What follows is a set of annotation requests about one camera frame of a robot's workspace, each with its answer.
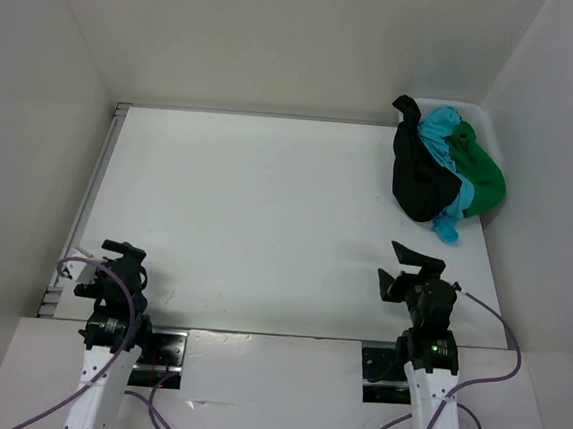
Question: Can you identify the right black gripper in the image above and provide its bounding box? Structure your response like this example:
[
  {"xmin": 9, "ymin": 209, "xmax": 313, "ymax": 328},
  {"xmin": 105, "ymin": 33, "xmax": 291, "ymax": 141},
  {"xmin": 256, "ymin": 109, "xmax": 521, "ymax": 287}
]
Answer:
[{"xmin": 373, "ymin": 239, "xmax": 446, "ymax": 327}]

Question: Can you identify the black t-shirt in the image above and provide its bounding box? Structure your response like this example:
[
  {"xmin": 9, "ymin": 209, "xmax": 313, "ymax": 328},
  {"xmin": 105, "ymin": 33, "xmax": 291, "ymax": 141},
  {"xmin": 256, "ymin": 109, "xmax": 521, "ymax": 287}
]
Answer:
[{"xmin": 391, "ymin": 94, "xmax": 462, "ymax": 223}]

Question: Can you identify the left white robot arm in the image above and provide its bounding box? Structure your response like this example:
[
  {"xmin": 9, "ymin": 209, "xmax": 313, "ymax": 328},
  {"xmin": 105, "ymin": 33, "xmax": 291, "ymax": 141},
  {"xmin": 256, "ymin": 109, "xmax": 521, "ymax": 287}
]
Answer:
[{"xmin": 62, "ymin": 240, "xmax": 155, "ymax": 429}]

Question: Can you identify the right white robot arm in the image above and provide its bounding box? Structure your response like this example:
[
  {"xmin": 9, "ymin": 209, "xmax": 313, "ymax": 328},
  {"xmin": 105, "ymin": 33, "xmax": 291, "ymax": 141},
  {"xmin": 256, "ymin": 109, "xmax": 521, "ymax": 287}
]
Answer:
[{"xmin": 378, "ymin": 241, "xmax": 460, "ymax": 429}]

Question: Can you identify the green t-shirt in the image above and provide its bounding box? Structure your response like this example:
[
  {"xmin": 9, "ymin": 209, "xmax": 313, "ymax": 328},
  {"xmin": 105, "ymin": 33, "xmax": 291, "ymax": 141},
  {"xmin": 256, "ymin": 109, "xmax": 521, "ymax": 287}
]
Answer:
[{"xmin": 447, "ymin": 121, "xmax": 507, "ymax": 217}]

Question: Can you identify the light blue t-shirt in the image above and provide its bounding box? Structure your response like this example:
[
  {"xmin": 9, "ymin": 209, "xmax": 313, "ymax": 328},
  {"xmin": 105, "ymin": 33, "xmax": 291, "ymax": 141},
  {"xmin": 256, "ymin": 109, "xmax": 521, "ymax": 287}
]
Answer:
[{"xmin": 418, "ymin": 106, "xmax": 475, "ymax": 244}]

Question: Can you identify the white plastic basket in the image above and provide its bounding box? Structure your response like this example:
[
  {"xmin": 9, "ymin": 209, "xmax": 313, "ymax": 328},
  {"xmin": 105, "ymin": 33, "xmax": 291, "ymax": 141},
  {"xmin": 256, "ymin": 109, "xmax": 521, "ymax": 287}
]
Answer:
[{"xmin": 398, "ymin": 98, "xmax": 502, "ymax": 171}]

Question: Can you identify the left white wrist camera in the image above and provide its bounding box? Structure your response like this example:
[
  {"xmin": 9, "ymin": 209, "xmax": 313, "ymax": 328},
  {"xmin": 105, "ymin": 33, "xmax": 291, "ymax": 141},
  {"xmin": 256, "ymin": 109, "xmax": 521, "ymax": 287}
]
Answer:
[{"xmin": 57, "ymin": 246, "xmax": 104, "ymax": 284}]

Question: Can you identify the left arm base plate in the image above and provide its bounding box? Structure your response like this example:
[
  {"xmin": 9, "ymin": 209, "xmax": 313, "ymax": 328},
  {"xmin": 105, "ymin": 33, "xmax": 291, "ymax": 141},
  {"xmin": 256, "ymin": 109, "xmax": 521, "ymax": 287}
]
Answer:
[{"xmin": 128, "ymin": 329, "xmax": 189, "ymax": 390}]

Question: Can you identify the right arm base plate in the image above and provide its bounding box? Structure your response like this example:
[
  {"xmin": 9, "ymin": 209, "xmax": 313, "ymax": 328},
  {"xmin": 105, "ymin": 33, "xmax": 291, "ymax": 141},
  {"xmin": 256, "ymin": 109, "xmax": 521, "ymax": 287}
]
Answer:
[{"xmin": 361, "ymin": 344, "xmax": 411, "ymax": 405}]

